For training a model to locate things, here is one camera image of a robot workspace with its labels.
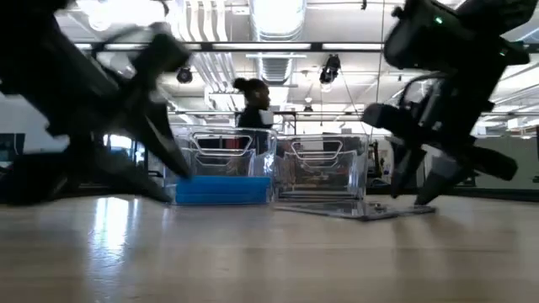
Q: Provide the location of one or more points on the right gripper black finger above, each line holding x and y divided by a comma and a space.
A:
406, 164
467, 162

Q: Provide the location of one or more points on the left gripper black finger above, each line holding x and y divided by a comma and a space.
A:
109, 164
164, 139

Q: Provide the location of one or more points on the blue jewel case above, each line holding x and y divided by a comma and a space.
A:
223, 183
223, 198

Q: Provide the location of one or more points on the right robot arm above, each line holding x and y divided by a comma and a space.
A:
442, 33

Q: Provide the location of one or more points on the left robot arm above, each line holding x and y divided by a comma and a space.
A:
25, 8

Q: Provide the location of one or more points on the clear plastic bin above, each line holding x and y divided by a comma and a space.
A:
358, 168
261, 151

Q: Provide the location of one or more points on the black ceiling spotlight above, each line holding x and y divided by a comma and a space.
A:
330, 69
184, 75

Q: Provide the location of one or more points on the person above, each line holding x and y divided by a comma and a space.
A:
254, 105

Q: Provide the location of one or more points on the green partition wall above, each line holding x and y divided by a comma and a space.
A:
509, 164

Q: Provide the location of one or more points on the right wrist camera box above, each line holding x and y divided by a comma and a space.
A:
389, 120

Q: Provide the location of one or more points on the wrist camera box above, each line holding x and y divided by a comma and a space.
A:
389, 120
162, 54

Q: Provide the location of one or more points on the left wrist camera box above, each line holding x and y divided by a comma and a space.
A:
162, 54

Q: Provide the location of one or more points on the black overhead frame beam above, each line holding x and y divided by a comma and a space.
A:
273, 46

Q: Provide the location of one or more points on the silver ceiling air duct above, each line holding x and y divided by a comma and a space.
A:
278, 25

